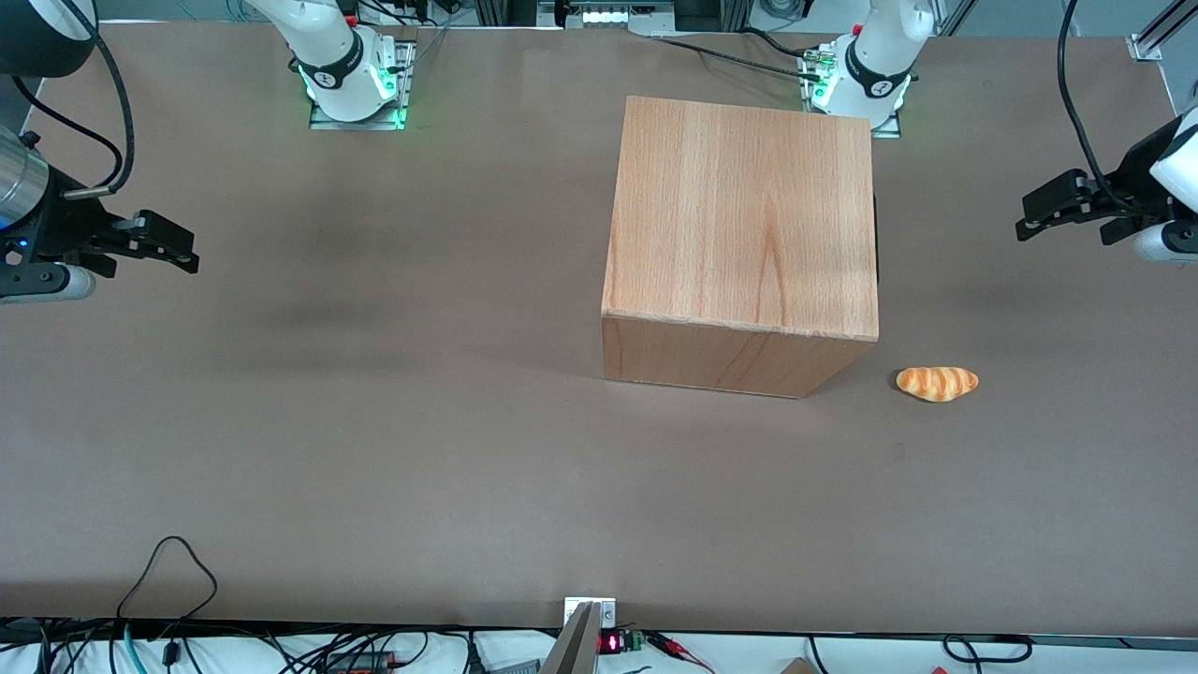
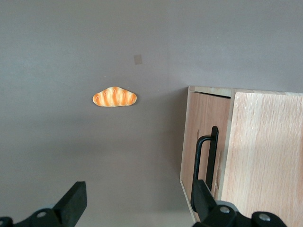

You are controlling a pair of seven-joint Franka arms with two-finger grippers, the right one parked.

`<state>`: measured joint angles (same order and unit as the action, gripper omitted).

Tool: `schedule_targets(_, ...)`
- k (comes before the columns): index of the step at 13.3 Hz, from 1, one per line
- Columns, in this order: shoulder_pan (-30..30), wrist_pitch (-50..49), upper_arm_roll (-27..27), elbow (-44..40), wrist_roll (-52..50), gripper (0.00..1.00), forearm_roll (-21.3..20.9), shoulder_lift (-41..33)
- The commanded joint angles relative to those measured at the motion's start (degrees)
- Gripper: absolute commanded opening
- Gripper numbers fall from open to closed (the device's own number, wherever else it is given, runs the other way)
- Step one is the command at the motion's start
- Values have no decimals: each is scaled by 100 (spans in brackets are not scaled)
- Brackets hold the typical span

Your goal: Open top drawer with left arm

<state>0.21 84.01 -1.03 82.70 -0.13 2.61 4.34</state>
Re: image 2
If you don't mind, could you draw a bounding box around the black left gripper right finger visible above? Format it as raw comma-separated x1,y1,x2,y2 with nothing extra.
190,179,288,227

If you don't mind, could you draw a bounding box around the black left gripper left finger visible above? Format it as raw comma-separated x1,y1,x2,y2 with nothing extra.
0,181,88,227

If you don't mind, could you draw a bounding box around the black metal drawer handle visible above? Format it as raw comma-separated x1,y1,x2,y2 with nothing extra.
193,126,219,197

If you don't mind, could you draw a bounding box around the light wooden drawer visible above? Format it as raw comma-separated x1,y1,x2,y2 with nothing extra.
188,91,232,206

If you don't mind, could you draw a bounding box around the light wooden drawer cabinet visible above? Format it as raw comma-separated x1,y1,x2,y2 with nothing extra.
179,85,303,227

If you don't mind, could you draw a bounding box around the striped orange bread roll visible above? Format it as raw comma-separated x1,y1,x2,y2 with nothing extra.
92,86,138,107

